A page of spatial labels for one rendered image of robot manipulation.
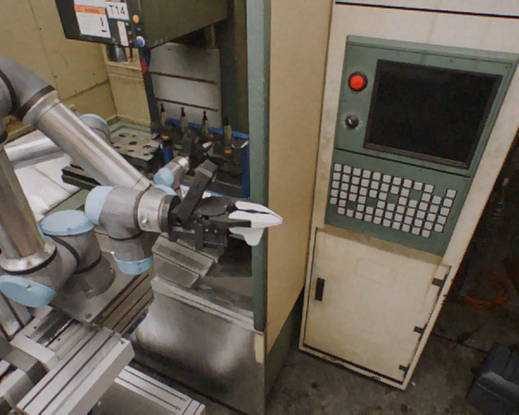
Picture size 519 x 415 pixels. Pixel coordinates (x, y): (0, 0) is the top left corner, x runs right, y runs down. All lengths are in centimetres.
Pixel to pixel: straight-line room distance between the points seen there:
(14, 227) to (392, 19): 107
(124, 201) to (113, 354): 54
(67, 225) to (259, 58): 61
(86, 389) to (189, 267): 86
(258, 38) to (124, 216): 45
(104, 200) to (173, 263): 115
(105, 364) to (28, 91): 69
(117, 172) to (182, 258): 105
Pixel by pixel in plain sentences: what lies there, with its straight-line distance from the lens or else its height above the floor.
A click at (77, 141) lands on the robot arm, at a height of 164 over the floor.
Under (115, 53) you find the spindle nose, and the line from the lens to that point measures 202.
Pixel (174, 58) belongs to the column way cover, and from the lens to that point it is 247.
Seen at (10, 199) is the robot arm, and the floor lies 156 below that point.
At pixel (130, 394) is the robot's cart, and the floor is 21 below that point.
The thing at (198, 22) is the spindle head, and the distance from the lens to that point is 199.
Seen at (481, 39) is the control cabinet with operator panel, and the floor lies 174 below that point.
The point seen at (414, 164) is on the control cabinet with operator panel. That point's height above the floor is 136.
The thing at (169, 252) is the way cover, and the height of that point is 73.
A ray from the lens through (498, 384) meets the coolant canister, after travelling 228.
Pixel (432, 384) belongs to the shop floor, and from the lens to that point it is 247.
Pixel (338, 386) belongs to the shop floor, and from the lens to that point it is 233.
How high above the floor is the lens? 201
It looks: 38 degrees down
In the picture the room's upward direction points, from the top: straight up
